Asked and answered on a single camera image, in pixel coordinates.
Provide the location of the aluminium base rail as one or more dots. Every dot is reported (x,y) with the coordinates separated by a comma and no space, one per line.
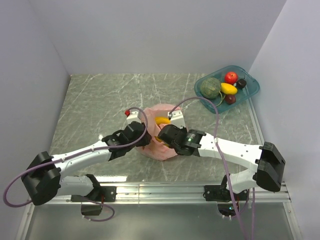
(164,211)

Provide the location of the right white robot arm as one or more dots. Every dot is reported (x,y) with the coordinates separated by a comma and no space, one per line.
(264,164)

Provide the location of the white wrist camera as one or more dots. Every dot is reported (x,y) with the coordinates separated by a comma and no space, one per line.
(176,118)
(133,115)

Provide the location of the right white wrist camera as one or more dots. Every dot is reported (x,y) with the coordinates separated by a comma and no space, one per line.
(176,118)

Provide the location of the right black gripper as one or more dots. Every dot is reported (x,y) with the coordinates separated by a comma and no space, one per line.
(184,129)

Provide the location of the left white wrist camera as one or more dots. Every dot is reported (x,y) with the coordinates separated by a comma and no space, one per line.
(133,115)

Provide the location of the green netted melon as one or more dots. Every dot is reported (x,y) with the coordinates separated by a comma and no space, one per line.
(210,88)

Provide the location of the dark red plum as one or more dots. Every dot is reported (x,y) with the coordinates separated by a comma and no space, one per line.
(230,99)

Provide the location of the dark purple mangosteen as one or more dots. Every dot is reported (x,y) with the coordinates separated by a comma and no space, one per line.
(241,83)

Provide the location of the red apple in tray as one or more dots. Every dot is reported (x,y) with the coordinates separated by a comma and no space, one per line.
(230,78)

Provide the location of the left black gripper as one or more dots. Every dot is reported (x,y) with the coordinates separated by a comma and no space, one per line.
(146,140)

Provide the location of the yellow banana in bag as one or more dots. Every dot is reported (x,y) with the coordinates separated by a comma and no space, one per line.
(162,120)

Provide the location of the yellow mango in tray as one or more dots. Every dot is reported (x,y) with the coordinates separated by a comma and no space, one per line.
(228,89)

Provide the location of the pink plastic bag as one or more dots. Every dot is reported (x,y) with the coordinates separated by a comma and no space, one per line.
(157,149)

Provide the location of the teal plastic tray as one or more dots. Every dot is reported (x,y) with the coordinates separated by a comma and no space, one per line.
(242,95)

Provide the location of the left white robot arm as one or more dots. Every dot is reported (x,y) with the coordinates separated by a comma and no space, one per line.
(49,176)

